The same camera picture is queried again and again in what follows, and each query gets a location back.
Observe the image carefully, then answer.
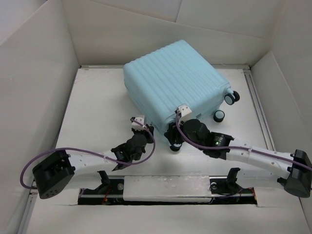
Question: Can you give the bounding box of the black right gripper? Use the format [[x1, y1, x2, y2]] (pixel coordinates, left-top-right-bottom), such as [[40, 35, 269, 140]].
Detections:
[[164, 116, 204, 151]]

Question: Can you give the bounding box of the light blue hard-shell suitcase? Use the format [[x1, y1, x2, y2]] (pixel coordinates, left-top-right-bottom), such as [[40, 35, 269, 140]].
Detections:
[[123, 40, 240, 145]]

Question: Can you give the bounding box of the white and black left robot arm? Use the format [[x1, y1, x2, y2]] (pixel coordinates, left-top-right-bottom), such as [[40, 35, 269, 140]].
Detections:
[[32, 124, 156, 199]]

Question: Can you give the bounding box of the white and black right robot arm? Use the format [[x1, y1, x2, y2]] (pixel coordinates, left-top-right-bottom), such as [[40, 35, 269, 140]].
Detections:
[[164, 119, 312, 198]]

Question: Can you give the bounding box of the black base rail with white cover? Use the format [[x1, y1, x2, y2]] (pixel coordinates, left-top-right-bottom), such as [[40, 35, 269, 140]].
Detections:
[[78, 175, 257, 206]]

